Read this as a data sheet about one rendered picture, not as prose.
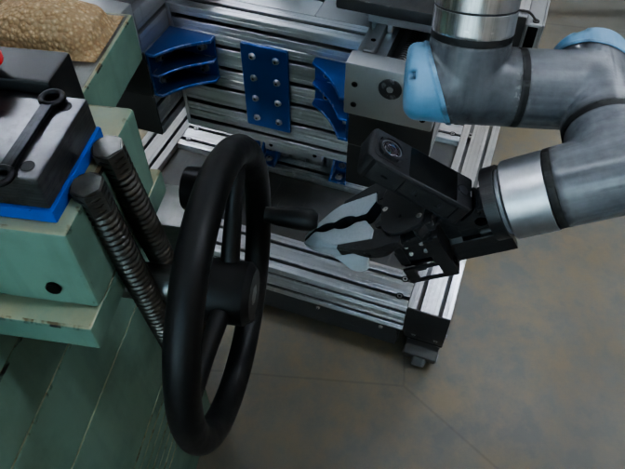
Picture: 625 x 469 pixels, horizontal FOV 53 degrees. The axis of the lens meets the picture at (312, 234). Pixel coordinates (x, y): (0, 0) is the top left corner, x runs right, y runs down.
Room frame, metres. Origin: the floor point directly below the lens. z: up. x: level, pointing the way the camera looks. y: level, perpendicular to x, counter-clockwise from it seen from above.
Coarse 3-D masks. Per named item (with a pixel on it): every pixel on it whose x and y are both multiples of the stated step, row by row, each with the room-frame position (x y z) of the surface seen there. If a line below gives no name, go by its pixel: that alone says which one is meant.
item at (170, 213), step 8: (168, 184) 0.65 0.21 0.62; (168, 192) 0.63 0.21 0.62; (176, 192) 0.63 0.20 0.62; (168, 200) 0.62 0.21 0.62; (176, 200) 0.62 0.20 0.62; (160, 208) 0.60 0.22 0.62; (168, 208) 0.60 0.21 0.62; (176, 208) 0.60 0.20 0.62; (160, 216) 0.59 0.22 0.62; (168, 216) 0.59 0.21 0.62; (176, 216) 0.59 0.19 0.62; (168, 224) 0.57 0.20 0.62; (176, 224) 0.57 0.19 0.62; (168, 232) 0.57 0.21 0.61; (176, 232) 0.57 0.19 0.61; (168, 240) 0.57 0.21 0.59; (176, 240) 0.57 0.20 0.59
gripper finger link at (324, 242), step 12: (348, 228) 0.41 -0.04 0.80; (360, 228) 0.41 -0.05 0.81; (372, 228) 0.40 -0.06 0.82; (312, 240) 0.42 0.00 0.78; (324, 240) 0.41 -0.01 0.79; (336, 240) 0.40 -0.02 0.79; (348, 240) 0.39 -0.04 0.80; (360, 240) 0.39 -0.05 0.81; (324, 252) 0.40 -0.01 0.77; (336, 252) 0.39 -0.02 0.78; (348, 264) 0.40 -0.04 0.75; (360, 264) 0.40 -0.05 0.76
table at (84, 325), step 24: (120, 24) 0.63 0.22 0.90; (120, 48) 0.60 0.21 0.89; (96, 72) 0.54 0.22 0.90; (120, 72) 0.59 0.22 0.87; (96, 96) 0.52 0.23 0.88; (120, 96) 0.57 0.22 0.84; (120, 288) 0.30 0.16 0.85; (0, 312) 0.27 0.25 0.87; (24, 312) 0.27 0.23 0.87; (48, 312) 0.27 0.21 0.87; (72, 312) 0.27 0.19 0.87; (96, 312) 0.27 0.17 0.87; (24, 336) 0.26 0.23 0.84; (48, 336) 0.26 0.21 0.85; (72, 336) 0.25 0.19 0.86; (96, 336) 0.25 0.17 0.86
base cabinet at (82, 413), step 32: (128, 320) 0.43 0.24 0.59; (64, 352) 0.32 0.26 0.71; (96, 352) 0.36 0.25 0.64; (128, 352) 0.40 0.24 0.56; (160, 352) 0.47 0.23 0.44; (64, 384) 0.30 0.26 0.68; (96, 384) 0.33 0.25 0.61; (128, 384) 0.38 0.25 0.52; (160, 384) 0.44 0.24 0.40; (64, 416) 0.27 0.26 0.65; (96, 416) 0.30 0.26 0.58; (128, 416) 0.35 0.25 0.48; (160, 416) 0.40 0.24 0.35; (32, 448) 0.23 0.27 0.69; (64, 448) 0.25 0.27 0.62; (96, 448) 0.28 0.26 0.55; (128, 448) 0.32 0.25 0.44; (160, 448) 0.37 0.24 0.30
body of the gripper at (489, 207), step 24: (480, 192) 0.39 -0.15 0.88; (384, 216) 0.41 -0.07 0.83; (408, 216) 0.39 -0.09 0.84; (432, 216) 0.39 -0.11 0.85; (480, 216) 0.39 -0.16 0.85; (408, 240) 0.38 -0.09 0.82; (432, 240) 0.37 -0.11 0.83; (456, 240) 0.39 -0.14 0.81; (480, 240) 0.38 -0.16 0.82; (504, 240) 0.38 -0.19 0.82; (408, 264) 0.39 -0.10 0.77; (432, 264) 0.37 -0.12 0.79; (456, 264) 0.38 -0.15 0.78
